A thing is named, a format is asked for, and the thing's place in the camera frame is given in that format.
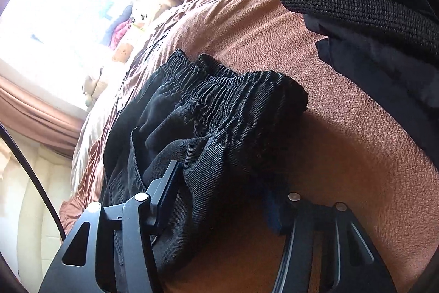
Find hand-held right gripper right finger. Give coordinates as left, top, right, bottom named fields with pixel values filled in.
left=266, top=188, right=398, bottom=293

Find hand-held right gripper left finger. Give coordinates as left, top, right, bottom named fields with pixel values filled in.
left=38, top=160, right=184, bottom=293

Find black pants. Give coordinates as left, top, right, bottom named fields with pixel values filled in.
left=99, top=49, right=309, bottom=293

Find cream bed sheet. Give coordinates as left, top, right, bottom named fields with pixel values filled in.
left=70, top=73, right=124, bottom=201

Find cream padded headboard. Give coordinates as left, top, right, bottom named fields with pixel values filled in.
left=0, top=128, right=81, bottom=280

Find brown teddy bear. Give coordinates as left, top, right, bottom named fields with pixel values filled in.
left=113, top=42, right=134, bottom=63

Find brown curtain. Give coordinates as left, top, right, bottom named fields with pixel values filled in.
left=0, top=0, right=210, bottom=160

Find brown blanket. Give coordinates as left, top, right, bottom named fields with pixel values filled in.
left=58, top=0, right=439, bottom=293

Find pink cloth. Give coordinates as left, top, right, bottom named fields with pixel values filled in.
left=109, top=20, right=134, bottom=47

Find dark smooth folded garment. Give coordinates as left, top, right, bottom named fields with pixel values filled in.
left=303, top=13, right=439, bottom=156

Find white plush toy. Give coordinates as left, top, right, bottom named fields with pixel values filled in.
left=132, top=5, right=153, bottom=31

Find bright window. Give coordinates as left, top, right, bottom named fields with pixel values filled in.
left=0, top=0, right=179, bottom=108

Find black knit folded garment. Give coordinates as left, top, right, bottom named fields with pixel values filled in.
left=277, top=0, right=439, bottom=74

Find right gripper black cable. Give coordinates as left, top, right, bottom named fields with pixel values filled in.
left=0, top=123, right=67, bottom=242

